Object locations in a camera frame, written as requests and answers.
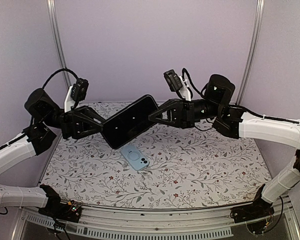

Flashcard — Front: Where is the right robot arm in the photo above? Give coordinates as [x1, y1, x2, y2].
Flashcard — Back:
[148, 70, 300, 218]

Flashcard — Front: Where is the floral patterned table mat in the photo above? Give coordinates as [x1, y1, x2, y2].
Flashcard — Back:
[41, 121, 271, 209]

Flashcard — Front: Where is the black phone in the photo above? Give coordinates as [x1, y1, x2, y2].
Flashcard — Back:
[101, 94, 159, 150]

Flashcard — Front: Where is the left aluminium frame post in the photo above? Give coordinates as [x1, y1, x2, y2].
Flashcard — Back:
[46, 0, 78, 88]

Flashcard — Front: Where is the light blue phone case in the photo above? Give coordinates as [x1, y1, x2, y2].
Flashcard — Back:
[120, 145, 150, 171]

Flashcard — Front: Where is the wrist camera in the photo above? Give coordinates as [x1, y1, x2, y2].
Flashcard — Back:
[71, 78, 89, 102]
[163, 69, 182, 92]

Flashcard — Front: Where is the camera cable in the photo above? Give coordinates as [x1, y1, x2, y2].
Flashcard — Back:
[181, 68, 206, 97]
[42, 68, 80, 88]

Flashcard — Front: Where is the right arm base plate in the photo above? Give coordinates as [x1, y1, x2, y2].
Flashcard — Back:
[230, 200, 275, 223]

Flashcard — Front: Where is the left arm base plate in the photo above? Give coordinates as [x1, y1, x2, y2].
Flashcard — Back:
[38, 200, 82, 223]

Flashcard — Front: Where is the right camera cable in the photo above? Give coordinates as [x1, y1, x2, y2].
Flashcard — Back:
[181, 68, 206, 97]

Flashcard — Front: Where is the left camera cable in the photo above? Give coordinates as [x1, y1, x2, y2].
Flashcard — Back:
[42, 68, 80, 88]

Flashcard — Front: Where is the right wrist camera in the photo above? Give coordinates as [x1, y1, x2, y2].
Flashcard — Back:
[163, 69, 182, 92]

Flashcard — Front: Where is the aluminium frame post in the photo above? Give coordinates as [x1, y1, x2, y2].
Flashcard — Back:
[46, 0, 78, 88]
[235, 0, 265, 105]

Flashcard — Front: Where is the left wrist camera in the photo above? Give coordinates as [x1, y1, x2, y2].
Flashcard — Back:
[71, 78, 89, 102]

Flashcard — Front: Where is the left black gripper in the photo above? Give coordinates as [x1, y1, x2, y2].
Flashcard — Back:
[43, 104, 109, 139]

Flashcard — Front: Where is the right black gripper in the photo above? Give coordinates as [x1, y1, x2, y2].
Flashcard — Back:
[147, 97, 222, 129]

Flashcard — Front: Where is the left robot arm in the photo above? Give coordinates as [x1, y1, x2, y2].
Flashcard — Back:
[0, 88, 106, 217]

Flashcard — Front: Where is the front aluminium rail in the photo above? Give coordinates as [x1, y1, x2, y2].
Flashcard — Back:
[12, 195, 300, 240]

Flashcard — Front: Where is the right aluminium frame post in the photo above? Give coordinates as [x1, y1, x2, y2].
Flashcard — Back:
[235, 0, 265, 105]

